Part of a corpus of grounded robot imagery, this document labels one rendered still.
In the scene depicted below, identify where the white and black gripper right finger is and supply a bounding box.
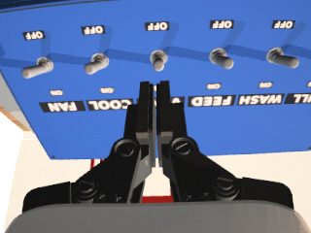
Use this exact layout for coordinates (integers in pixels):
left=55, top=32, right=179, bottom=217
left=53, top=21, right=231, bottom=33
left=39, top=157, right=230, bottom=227
left=156, top=81, right=294, bottom=209

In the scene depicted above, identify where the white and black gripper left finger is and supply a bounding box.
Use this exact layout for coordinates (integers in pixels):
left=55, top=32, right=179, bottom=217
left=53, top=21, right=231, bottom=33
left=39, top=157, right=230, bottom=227
left=21, top=82, right=156, bottom=213

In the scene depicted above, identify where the blue switch console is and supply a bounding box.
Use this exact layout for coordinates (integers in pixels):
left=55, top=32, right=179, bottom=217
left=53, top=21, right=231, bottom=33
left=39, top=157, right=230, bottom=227
left=0, top=0, right=311, bottom=160

